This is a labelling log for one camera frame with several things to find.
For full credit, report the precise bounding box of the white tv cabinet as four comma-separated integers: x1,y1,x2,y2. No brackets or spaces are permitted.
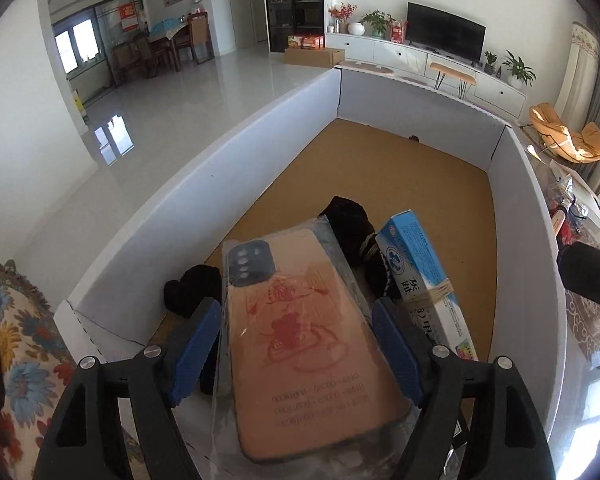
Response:
325,32,528,120

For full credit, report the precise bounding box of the blue toothpaste box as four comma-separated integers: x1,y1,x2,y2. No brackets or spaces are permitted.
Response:
376,209,478,361

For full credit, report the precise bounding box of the black sock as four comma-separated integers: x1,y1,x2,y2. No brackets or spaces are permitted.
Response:
321,196,399,301

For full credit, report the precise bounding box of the small wooden bench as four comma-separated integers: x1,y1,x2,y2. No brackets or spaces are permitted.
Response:
429,62,477,100

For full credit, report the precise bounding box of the green potted plant left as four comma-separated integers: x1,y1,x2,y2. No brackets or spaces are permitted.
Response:
361,10,396,39

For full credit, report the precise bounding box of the green potted plant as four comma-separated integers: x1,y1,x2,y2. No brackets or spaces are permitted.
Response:
361,10,396,39
503,50,536,87

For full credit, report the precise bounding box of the white standing air conditioner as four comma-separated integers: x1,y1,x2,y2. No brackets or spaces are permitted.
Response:
554,22,600,131

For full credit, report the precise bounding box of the black rolled cloth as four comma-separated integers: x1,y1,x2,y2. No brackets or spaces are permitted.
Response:
163,264,223,320

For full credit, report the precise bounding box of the black television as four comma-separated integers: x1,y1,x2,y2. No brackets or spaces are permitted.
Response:
405,2,486,62

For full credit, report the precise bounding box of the white cardboard box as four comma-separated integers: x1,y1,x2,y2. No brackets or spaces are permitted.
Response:
55,68,567,431

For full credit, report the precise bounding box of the phone case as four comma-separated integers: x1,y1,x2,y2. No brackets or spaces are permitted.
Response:
210,214,424,480

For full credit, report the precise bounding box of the floral cushion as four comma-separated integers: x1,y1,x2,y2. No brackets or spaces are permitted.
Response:
0,260,76,479

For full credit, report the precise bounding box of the small potted plant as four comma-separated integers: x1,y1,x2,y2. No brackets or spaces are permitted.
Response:
484,51,498,75

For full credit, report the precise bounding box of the green potted plant right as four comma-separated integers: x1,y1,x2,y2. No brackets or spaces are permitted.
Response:
503,50,536,87

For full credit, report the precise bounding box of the orange lounge chair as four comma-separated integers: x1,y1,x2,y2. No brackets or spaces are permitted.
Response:
529,103,600,164

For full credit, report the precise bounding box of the brown cardboard carton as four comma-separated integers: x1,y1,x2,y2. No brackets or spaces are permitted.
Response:
284,48,346,70

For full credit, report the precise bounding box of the red flower vase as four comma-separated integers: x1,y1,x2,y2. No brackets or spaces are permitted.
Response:
328,2,358,34

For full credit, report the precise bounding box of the dining table with chairs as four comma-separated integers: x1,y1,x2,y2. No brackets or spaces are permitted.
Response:
112,11,214,82

